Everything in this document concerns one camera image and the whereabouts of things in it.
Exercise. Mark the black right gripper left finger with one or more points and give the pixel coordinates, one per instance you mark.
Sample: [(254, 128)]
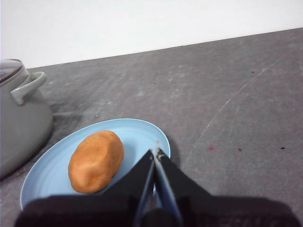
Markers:
[(94, 210)]

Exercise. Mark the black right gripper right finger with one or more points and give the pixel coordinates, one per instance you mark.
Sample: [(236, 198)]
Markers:
[(213, 210)]

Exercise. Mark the brown potato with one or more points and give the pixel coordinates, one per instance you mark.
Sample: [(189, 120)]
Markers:
[(97, 163)]

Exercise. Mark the glass lid with grey knob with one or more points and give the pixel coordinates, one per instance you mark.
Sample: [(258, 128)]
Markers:
[(9, 68)]

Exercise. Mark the blue round plate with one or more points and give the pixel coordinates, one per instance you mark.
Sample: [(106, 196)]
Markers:
[(47, 170)]

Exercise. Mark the grey-green electric steamer pot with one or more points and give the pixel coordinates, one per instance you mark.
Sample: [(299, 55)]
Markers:
[(23, 132)]

